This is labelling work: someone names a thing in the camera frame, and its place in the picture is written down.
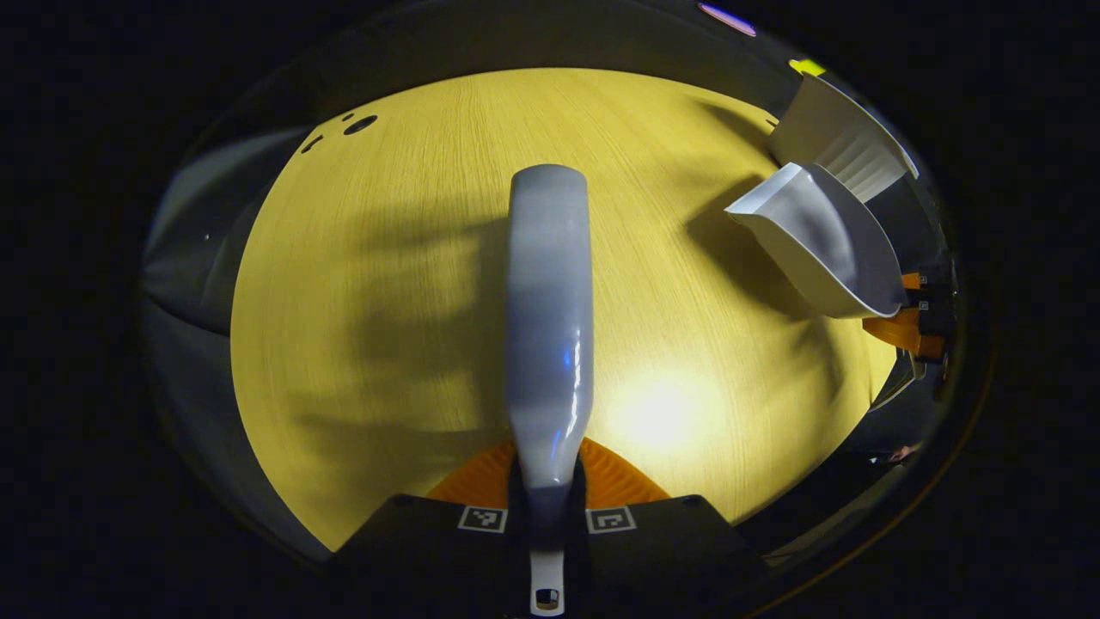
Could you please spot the grey metal bracket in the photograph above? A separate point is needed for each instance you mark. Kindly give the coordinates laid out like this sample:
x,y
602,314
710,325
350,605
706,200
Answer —
x,y
898,383

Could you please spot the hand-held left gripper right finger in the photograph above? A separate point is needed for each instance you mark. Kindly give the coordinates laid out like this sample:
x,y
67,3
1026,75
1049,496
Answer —
x,y
670,542

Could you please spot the small grey broom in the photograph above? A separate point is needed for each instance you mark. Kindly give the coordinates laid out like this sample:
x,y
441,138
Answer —
x,y
550,301

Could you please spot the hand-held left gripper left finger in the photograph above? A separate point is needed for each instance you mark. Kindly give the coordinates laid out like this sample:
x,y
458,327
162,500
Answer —
x,y
421,542

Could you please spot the white ribbed garbage bin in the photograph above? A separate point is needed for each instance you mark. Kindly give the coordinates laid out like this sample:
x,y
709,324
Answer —
x,y
829,129

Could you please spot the grey dustpan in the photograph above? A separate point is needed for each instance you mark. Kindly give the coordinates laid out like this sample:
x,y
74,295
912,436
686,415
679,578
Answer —
x,y
825,241

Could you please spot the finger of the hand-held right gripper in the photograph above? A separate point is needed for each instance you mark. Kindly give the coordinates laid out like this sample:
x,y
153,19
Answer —
x,y
913,281
902,331

